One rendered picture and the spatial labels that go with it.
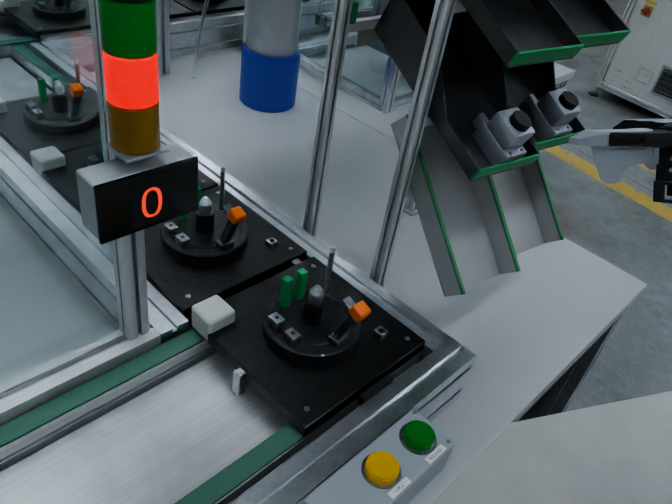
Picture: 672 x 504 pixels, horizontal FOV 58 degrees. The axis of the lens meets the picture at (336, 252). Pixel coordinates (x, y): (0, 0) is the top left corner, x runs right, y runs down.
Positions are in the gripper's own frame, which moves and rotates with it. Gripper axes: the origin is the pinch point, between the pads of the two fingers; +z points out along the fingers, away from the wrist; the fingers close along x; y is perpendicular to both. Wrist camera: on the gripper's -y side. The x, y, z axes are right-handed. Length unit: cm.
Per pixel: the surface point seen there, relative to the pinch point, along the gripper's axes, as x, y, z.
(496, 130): -1.5, 0.3, 14.4
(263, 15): 12, -24, 98
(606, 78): 372, 22, 228
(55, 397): -61, 25, 34
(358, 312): -26.9, 19.2, 15.4
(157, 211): -47, 3, 23
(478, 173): -6.4, 5.3, 13.5
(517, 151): 1.1, 3.6, 13.0
